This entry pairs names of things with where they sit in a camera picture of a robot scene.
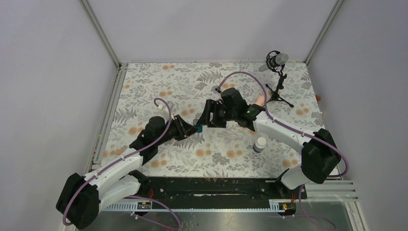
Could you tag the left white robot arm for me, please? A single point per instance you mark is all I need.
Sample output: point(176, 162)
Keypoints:
point(84, 196)

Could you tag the left aluminium frame rail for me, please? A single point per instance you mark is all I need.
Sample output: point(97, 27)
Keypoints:
point(100, 32)

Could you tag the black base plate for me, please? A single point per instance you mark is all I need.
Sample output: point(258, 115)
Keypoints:
point(235, 191)

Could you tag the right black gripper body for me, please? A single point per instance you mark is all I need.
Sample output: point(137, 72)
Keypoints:
point(221, 114)

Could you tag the right aluminium frame rail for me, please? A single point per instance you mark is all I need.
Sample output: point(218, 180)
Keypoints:
point(326, 26)

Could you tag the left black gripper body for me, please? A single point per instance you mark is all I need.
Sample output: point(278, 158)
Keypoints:
point(175, 129)

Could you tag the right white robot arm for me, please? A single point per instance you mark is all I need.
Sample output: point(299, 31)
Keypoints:
point(318, 157)

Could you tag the white pill bottle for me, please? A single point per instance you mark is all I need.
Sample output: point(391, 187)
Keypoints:
point(259, 145)

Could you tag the aluminium frame rail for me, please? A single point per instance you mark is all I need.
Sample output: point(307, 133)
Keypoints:
point(326, 26)
point(100, 32)

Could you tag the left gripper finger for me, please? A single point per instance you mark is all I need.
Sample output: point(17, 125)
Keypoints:
point(182, 125)
point(188, 133)

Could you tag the white slotted cable duct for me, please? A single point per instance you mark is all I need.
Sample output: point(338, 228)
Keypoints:
point(253, 206)

